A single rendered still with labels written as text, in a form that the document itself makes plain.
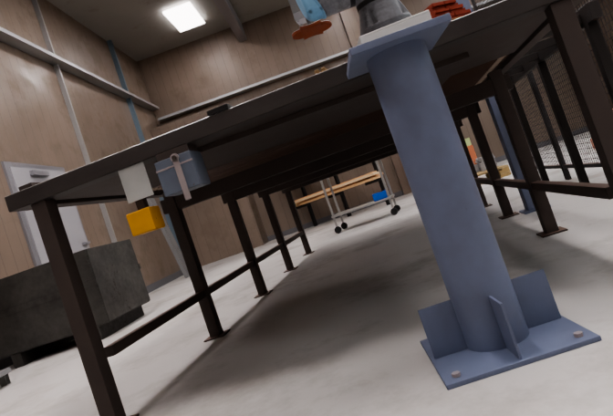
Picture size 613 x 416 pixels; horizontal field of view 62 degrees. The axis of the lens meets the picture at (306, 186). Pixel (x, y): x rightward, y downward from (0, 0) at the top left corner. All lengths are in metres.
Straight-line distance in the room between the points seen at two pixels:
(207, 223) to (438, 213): 10.69
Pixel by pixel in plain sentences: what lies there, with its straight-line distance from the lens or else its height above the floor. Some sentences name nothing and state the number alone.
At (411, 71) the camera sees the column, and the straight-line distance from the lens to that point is 1.40.
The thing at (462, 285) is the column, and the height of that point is 0.20.
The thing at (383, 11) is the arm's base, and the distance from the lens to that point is 1.46.
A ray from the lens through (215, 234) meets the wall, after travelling 11.91.
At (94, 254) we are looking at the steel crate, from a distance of 5.03.
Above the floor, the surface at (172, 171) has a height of 0.78.
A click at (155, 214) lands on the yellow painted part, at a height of 0.67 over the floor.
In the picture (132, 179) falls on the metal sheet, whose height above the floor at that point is 0.81.
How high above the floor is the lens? 0.53
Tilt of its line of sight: 2 degrees up
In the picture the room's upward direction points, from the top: 19 degrees counter-clockwise
